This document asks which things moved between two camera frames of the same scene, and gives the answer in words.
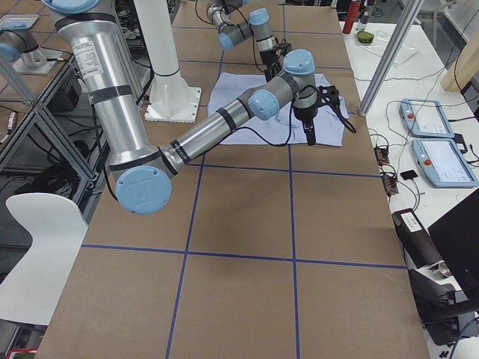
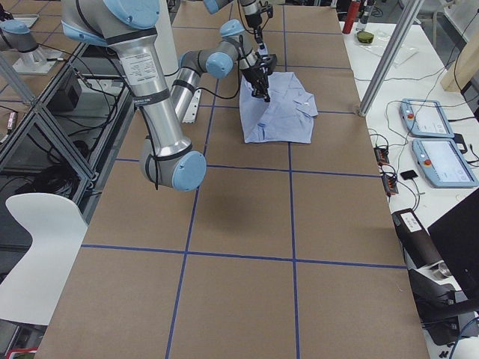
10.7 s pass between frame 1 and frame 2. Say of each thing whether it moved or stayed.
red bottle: stayed
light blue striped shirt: moved
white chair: stayed
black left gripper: moved
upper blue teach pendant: stayed
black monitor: stayed
